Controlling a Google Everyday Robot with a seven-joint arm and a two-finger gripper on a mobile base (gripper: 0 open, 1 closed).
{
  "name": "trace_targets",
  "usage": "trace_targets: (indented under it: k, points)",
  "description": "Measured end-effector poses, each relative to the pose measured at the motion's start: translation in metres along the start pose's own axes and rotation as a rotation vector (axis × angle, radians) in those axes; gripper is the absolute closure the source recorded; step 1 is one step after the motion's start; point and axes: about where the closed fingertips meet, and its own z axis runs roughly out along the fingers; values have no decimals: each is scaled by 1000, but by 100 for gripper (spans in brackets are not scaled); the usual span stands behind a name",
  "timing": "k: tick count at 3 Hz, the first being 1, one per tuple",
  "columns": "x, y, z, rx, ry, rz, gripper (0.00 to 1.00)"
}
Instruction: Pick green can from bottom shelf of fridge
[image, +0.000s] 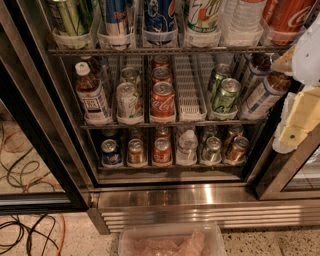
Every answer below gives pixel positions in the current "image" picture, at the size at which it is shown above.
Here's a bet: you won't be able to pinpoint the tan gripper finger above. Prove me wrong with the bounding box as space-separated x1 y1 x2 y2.
271 46 295 76
279 87 320 147

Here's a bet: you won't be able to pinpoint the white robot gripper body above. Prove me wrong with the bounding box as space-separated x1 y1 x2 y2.
292 14 320 86

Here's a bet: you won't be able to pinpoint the red coca-cola bottle top shelf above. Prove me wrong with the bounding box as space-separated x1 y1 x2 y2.
263 0 316 46

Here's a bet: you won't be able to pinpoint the fridge right glass door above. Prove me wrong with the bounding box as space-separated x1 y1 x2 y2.
256 125 320 200

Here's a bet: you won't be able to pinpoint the fridge glass door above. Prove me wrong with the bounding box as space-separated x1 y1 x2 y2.
0 0 92 214
256 125 320 200

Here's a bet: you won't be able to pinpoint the green can middle rear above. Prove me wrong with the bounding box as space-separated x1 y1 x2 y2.
208 63 232 97

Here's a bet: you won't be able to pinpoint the clear water bottle top shelf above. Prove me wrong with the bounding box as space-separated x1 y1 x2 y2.
223 0 267 32

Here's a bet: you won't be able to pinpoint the clear water bottle shelf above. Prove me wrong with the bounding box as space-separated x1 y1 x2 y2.
223 0 267 32
176 130 198 166

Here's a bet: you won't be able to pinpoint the green can middle front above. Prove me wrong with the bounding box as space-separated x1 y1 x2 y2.
212 78 241 113

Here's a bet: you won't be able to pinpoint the gold can bottom shelf rear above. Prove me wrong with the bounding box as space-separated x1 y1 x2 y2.
224 124 244 145

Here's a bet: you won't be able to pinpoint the gold can shelf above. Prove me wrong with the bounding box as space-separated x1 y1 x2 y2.
224 124 244 145
225 136 249 161

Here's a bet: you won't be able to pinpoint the gold can bottom shelf front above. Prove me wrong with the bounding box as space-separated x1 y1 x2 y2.
225 136 249 161

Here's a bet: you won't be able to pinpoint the green can bottom shelf rear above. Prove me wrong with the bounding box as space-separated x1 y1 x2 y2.
202 125 219 142

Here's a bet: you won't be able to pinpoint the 7up bottle top shelf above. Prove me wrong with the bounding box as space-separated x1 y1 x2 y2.
187 0 222 34

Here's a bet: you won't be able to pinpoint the empty white shelf glide tray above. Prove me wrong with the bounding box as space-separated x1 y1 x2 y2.
174 56 207 122

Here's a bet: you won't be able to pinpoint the stainless fridge bottom grille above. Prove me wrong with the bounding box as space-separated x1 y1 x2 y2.
87 184 320 235

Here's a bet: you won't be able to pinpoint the red coca-cola can middle rear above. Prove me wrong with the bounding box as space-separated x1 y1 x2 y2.
151 55 171 68

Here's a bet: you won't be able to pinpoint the red coca-cola can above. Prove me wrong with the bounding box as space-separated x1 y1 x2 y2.
151 55 171 68
151 82 175 119
152 67 172 84

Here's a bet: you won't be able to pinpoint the clear water bottle bottom shelf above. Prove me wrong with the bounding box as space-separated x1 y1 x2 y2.
176 130 198 166

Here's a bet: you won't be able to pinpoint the red coca-cola can middle front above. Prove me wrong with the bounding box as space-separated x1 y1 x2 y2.
151 82 175 119

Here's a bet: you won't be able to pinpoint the blue pepsi bottle top shelf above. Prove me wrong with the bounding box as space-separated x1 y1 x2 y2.
144 0 176 46

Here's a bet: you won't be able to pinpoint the red can bottom shelf rear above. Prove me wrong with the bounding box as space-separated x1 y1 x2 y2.
154 126 171 139

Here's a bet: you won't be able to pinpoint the red can shelf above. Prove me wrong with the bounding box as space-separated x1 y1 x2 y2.
154 126 171 139
153 137 171 164

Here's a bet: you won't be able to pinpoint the red can bottom shelf front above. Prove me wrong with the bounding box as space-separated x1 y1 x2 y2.
153 137 171 164

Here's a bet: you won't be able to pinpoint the white 7up can middle rear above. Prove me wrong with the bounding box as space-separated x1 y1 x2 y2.
120 66 141 88

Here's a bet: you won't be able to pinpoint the white 7up can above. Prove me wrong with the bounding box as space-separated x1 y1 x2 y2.
116 82 142 118
120 66 141 88

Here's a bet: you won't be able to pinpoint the white 7up can middle front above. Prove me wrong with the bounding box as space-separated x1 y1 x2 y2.
116 82 142 118

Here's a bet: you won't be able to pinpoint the brown can bottom shelf rear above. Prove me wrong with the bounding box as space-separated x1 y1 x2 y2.
129 127 144 140

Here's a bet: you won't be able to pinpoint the brown can shelf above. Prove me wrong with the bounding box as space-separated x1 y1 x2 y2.
129 127 144 140
128 139 146 165

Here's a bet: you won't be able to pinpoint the brown can bottom shelf front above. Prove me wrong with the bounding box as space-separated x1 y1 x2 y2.
128 139 146 165

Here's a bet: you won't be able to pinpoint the blue red bull can top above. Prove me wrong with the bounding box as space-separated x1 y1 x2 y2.
99 0 132 36

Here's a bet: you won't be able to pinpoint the blue pepsi can bottom rear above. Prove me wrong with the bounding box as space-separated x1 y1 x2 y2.
102 129 120 141

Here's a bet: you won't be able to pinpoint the blue pepsi can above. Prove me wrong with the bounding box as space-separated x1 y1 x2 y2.
101 139 122 166
102 129 120 141

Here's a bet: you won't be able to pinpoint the blue pepsi can bottom front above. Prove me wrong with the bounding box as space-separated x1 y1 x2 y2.
101 139 122 166

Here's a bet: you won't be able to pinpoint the green tall can top shelf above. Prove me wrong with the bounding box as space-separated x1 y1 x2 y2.
45 0 94 36

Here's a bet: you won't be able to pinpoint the fridge left glass door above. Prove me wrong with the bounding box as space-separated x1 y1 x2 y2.
0 0 92 214

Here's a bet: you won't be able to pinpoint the tea bottle middle right rear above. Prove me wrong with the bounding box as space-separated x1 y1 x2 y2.
241 53 272 99

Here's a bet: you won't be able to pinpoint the tea bottle middle right front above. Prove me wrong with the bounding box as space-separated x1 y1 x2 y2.
240 71 291 120

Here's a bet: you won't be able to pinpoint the clear plastic bin with wrap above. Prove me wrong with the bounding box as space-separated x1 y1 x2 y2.
118 223 227 256

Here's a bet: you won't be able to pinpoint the iced tea bottle middle left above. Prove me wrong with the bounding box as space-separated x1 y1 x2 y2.
75 62 111 126

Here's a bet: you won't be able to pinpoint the orange cable on floor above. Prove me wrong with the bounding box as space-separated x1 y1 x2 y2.
0 129 67 256

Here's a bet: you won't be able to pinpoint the black cables on floor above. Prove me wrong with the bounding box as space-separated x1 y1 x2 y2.
0 123 61 256

